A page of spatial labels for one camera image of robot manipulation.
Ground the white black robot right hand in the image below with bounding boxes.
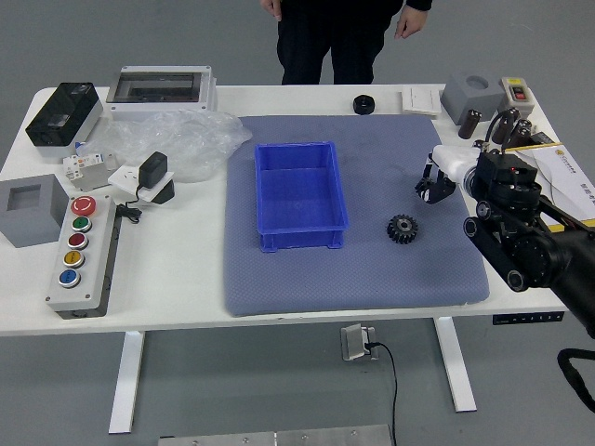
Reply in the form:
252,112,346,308
415,144,480,205

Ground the person's left hand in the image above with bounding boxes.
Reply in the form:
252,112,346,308
393,7,431,40

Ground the big black gear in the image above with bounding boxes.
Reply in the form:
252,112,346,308
385,213,419,245

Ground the blue plastic box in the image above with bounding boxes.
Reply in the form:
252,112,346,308
254,141,350,254

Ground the black box on white base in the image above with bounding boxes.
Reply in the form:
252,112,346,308
24,82,104,159

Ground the grey block with round hole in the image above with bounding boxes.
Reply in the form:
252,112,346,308
439,72,506,125

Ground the person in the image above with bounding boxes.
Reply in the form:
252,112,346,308
276,0,405,85

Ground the black round knob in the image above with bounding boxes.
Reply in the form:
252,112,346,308
351,94,377,116

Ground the yellow and white carton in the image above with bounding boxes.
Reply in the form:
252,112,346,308
504,141,595,233

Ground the grey-blue foam mat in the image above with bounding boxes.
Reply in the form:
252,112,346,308
222,113,492,318

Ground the clear plastic bag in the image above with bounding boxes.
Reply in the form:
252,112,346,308
76,109,254,183

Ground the black table control panel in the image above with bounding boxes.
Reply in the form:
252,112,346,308
492,311,566,325

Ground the black power adapter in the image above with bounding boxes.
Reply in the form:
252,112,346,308
136,151,169,190

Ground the white table leg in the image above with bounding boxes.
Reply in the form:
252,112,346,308
108,330,146,436
434,317,479,413

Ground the white circuit breaker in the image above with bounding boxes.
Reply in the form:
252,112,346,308
62,151,118,192

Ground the grey block with square hole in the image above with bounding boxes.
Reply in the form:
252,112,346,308
0,174,71,249

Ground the grey metal plate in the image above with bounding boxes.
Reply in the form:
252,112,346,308
157,424,394,446

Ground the grey five-button control station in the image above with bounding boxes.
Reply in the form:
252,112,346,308
45,194,123,321

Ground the white wall switch panel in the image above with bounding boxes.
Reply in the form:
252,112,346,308
400,85,443,117

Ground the beige two-button switch box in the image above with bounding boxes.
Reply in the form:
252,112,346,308
499,76,540,117

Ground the grey enclosure with clear window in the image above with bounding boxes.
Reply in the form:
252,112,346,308
105,65,218,112

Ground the white wall socket plate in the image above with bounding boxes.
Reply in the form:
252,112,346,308
107,163,177,205

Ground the black floor cable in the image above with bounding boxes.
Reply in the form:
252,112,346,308
364,341,400,446

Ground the black braided cable sleeve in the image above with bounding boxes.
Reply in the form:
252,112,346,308
556,348,595,414

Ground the black adapter cord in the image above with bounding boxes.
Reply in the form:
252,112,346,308
113,185,145,225

